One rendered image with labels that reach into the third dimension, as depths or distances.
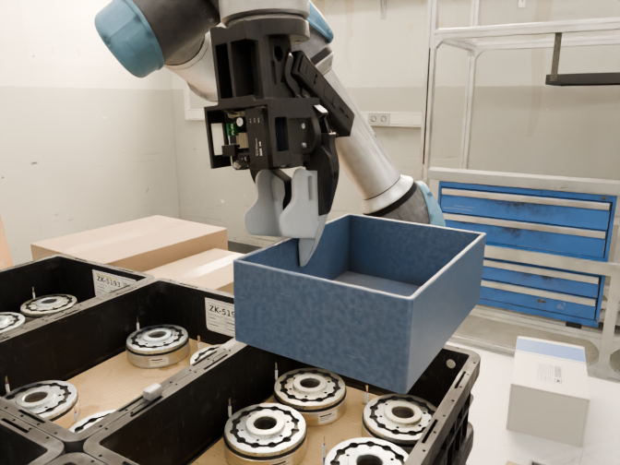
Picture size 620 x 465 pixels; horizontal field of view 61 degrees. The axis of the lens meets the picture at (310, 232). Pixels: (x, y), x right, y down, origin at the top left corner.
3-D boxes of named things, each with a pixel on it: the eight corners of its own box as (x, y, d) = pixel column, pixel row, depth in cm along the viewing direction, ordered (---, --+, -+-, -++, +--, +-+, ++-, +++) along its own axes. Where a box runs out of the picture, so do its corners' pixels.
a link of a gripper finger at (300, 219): (269, 280, 46) (256, 173, 44) (307, 262, 50) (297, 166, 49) (299, 282, 44) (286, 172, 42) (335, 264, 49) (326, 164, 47)
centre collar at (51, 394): (38, 387, 74) (38, 383, 74) (64, 395, 72) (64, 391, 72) (6, 405, 69) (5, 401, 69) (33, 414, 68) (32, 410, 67)
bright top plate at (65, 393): (41, 377, 77) (41, 374, 77) (93, 392, 73) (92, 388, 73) (-25, 414, 68) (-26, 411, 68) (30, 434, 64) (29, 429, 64)
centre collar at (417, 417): (395, 400, 71) (395, 396, 71) (428, 413, 68) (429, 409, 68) (376, 417, 67) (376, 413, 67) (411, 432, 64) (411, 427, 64)
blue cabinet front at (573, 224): (432, 293, 257) (439, 181, 243) (598, 327, 220) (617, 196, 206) (430, 295, 255) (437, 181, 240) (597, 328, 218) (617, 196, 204)
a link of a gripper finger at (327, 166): (290, 216, 48) (279, 120, 46) (301, 212, 49) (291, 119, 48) (333, 216, 45) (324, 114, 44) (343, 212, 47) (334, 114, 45)
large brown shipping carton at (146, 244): (161, 275, 169) (157, 214, 164) (230, 294, 152) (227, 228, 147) (40, 316, 137) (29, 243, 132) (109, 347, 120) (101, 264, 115)
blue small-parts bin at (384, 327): (346, 272, 59) (348, 212, 58) (480, 301, 52) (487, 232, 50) (232, 340, 43) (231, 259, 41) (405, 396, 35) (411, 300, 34)
